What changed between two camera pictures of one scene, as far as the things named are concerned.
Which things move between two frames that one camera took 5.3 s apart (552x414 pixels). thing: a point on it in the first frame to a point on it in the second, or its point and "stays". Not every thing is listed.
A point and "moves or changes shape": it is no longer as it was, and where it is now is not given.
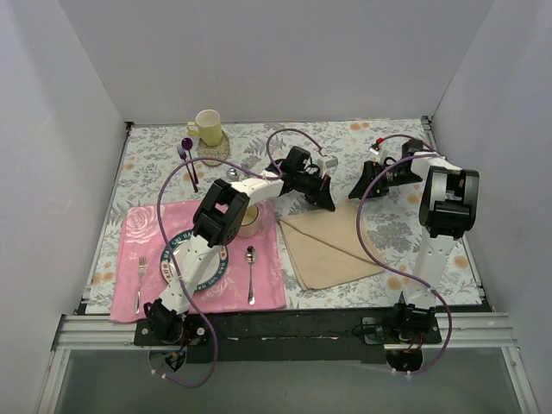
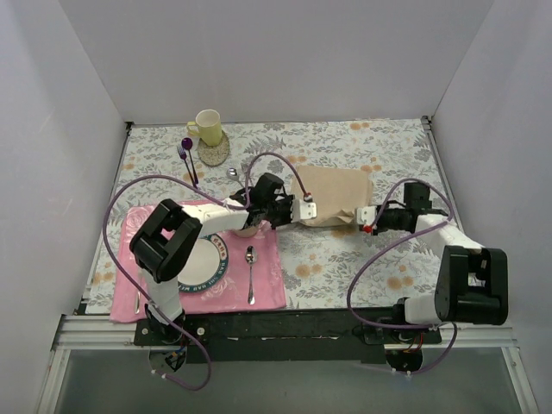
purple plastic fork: (184, 156) stays
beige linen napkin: (324, 247) moves or changes shape
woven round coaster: (219, 151) stays
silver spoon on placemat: (251, 258) stays
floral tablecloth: (390, 176) stays
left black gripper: (321, 191) to (285, 210)
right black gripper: (374, 178) to (381, 220)
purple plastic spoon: (187, 144) stays
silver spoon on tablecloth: (231, 172) stays
